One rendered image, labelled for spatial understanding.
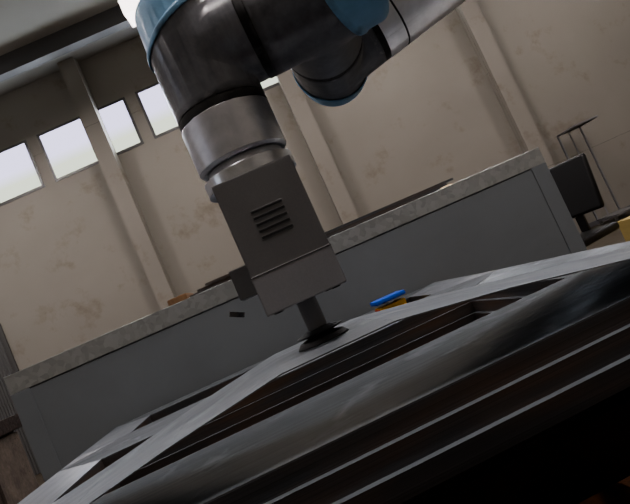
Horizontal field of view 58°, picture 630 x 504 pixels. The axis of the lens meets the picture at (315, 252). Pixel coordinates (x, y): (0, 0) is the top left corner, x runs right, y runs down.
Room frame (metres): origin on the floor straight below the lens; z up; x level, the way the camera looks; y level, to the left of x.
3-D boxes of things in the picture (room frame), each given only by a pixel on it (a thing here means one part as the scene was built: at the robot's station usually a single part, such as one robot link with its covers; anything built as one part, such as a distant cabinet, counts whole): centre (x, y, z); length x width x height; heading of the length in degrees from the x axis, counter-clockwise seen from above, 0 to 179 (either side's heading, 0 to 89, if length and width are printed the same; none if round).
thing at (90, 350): (1.56, 0.10, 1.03); 1.30 x 0.60 x 0.04; 98
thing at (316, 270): (0.45, 0.03, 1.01); 0.10 x 0.09 x 0.16; 95
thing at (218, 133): (0.45, 0.02, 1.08); 0.08 x 0.08 x 0.05
